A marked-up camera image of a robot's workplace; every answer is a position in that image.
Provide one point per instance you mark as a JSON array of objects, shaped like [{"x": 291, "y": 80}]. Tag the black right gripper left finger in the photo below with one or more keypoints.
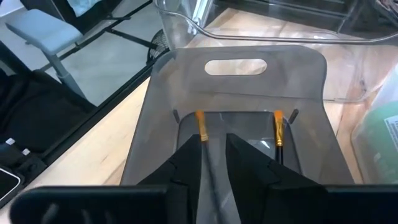
[{"x": 183, "y": 174}]

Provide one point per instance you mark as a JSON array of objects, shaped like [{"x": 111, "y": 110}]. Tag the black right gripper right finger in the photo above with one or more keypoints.
[{"x": 248, "y": 174}]

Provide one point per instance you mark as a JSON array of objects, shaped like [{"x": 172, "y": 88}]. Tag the paintbrush with copper ferrule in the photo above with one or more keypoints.
[
  {"x": 202, "y": 130},
  {"x": 279, "y": 130}
]

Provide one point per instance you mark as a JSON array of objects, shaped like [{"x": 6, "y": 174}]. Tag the smoked grey plastic bin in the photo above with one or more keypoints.
[{"x": 236, "y": 90}]

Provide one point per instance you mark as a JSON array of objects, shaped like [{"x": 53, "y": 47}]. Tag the green paint bottle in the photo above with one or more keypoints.
[{"x": 373, "y": 146}]

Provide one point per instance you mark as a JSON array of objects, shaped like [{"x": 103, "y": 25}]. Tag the small clear plastic bin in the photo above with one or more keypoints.
[{"x": 388, "y": 93}]

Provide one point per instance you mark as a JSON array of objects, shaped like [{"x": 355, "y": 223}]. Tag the black mesh basket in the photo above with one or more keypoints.
[{"x": 157, "y": 46}]

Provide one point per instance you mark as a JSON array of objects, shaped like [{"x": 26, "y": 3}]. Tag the large clear plastic bin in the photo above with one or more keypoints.
[{"x": 342, "y": 62}]

